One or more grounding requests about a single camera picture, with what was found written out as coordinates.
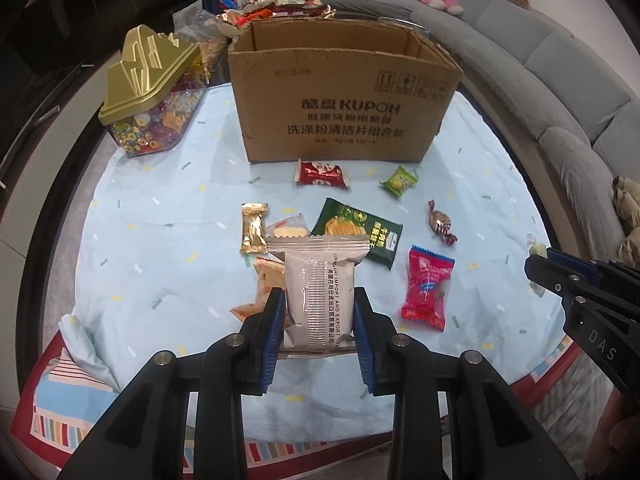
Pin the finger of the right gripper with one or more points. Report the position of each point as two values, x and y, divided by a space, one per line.
569 264
542 272

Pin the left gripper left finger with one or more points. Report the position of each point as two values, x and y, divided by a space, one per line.
141 435

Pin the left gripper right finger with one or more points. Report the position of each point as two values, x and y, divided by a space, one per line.
454 416

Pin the red candy bag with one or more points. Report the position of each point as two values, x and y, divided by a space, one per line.
428 281

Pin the gold fortune biscuits packet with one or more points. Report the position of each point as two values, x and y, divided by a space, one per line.
270 274

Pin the silver snack packet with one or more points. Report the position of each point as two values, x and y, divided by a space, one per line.
320 291

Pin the beige plush on sofa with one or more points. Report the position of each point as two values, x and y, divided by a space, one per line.
626 201

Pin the grey curved sofa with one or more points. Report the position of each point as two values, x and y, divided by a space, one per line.
570 121

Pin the twisted foil wrapped candy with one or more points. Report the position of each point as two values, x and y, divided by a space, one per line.
440 224

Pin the light blue tablecloth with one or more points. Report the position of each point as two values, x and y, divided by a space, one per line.
160 267

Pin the small green candy packet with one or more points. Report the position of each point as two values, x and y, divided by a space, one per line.
399 182

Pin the gold foil snack bar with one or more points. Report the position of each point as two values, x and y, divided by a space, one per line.
253 228

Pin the dark green cracker packet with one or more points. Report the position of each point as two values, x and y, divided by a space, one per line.
336 218

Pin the clear packet white snack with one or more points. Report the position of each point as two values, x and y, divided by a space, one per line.
293 226

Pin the red white snack packet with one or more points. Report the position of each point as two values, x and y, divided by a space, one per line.
320 173

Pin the brown cardboard box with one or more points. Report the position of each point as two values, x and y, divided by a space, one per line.
339 90

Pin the gold lid candy jar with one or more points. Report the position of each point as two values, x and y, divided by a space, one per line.
153 92

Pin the black tv cabinet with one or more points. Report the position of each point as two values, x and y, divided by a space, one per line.
46 43

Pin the clear plastic bag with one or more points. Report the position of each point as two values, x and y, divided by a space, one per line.
194 24

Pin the tiered white snack bowl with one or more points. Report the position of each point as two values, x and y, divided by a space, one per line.
238 14

